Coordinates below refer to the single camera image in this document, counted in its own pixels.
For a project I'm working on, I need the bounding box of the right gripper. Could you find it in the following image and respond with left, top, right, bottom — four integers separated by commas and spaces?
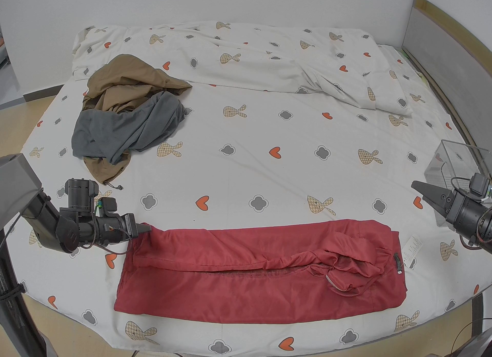
411, 180, 486, 238

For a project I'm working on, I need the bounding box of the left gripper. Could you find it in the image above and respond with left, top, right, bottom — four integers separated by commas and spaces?
93, 213, 153, 243

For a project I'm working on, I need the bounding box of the red shirt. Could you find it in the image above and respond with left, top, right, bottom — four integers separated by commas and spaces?
114, 219, 423, 324

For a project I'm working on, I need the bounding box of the clear plastic box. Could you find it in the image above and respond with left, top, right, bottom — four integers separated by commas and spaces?
424, 139, 492, 228

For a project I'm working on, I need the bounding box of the grey garment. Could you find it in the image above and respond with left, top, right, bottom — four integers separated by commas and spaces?
71, 91, 187, 165

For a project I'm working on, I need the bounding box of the bed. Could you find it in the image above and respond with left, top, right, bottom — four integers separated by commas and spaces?
0, 0, 492, 357

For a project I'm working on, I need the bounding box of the brown garment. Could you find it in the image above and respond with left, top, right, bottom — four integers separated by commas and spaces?
82, 54, 193, 190

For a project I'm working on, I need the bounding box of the white printed quilt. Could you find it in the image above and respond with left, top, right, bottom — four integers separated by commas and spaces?
72, 20, 414, 115

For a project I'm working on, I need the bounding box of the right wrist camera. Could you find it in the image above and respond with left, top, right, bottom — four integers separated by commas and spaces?
468, 173, 491, 199

